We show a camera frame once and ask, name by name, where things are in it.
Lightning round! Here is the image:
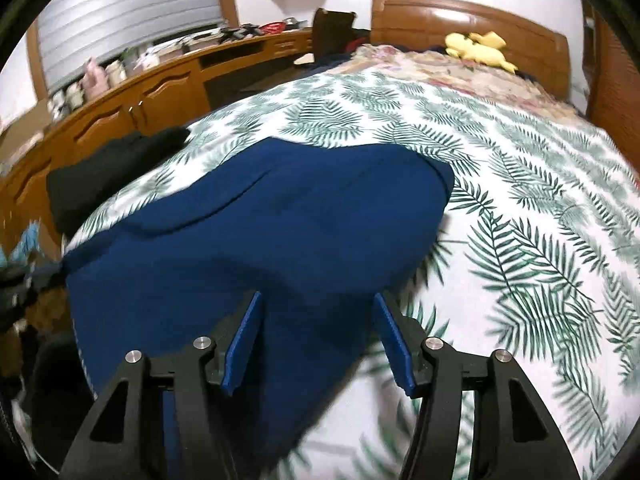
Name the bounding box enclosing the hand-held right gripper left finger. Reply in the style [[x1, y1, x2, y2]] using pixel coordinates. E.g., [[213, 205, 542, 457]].
[[59, 290, 264, 480]]

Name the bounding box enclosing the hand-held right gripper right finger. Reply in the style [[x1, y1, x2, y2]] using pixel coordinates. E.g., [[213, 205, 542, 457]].
[[372, 292, 583, 480]]

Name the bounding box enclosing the navy blue suit jacket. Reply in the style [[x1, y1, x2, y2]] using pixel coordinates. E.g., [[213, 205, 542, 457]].
[[62, 136, 456, 480]]

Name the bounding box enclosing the leaf print bed sheet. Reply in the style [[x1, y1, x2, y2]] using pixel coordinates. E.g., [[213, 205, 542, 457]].
[[62, 71, 640, 480]]

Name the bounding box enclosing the person's dark clothing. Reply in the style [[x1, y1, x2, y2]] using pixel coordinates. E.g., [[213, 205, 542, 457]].
[[20, 335, 96, 463]]

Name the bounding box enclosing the black garment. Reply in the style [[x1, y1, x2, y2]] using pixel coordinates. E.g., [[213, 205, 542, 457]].
[[46, 126, 191, 233]]

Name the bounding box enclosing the wooden desk cabinet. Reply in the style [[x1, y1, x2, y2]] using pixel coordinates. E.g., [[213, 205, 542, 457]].
[[0, 27, 316, 261]]

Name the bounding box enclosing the floral quilt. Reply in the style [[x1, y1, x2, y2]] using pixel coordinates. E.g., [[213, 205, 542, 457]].
[[350, 44, 596, 121]]

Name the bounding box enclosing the yellow plush toy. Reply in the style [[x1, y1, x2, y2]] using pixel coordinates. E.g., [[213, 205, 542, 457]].
[[445, 31, 518, 75]]

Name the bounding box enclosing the pink bottle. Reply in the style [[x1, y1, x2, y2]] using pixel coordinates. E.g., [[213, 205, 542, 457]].
[[82, 57, 103, 93]]

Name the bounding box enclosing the dark chair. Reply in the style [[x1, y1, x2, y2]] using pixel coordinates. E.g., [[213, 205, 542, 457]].
[[312, 8, 357, 56]]

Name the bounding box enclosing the wooden headboard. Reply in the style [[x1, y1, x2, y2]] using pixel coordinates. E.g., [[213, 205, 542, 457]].
[[371, 0, 572, 103]]

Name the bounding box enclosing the wooden louvered wardrobe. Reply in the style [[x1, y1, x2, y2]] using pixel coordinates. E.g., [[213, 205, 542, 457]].
[[582, 0, 640, 161]]

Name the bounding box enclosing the grey window blind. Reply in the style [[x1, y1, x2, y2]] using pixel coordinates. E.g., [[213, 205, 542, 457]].
[[35, 0, 223, 96]]

